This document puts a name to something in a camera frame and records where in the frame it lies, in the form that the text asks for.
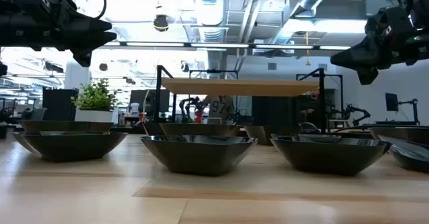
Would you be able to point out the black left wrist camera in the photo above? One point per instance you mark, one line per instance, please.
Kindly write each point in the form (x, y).
(82, 58)

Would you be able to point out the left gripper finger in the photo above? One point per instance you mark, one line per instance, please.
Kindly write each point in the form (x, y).
(94, 25)
(97, 40)

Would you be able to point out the black teardrop mini plate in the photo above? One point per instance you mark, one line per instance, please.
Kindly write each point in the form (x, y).
(412, 162)
(402, 134)

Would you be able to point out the black office partition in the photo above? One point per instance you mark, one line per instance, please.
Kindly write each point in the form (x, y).
(59, 105)

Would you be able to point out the grey office chair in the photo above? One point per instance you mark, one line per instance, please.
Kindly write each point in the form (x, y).
(38, 114)

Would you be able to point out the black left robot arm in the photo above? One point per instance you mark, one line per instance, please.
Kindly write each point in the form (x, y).
(13, 29)

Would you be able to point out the black background robot arm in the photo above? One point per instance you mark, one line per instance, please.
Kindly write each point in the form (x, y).
(350, 109)

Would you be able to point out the long linear ceiling light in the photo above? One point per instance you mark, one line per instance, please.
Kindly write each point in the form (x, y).
(218, 45)

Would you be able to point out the wooden riser shelf black legs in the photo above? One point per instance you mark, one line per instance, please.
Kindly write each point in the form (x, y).
(234, 87)

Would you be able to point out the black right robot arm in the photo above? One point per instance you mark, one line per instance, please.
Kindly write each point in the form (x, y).
(422, 16)

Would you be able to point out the green plant in white pot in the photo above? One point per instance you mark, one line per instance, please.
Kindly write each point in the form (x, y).
(95, 100)

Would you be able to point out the white plastic bottle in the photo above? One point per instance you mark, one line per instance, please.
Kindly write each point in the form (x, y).
(134, 110)

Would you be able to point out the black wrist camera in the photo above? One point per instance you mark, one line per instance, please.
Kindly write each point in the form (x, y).
(82, 58)
(367, 75)

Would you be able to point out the black dome ceiling device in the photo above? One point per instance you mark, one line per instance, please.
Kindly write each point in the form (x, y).
(161, 23)

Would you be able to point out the black monitor on arm stand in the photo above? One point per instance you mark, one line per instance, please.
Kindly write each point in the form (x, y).
(391, 102)

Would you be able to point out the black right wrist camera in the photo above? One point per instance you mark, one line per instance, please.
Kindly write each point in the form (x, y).
(367, 75)

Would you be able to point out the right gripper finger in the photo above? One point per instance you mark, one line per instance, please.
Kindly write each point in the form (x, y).
(358, 51)
(362, 63)

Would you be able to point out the black computer monitor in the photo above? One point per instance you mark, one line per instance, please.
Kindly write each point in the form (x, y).
(135, 98)

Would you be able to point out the black leaf-shaped mini plate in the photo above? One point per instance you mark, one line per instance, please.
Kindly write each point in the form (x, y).
(73, 147)
(261, 133)
(198, 157)
(330, 158)

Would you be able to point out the black wavy square mini plate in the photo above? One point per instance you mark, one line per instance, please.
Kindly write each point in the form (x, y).
(67, 126)
(201, 129)

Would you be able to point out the black background cabinet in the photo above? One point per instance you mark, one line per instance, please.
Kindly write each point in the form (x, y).
(273, 111)

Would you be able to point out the person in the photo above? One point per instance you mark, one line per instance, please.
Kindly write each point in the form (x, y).
(219, 108)

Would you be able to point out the red background object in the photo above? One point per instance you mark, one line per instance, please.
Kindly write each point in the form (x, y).
(199, 116)

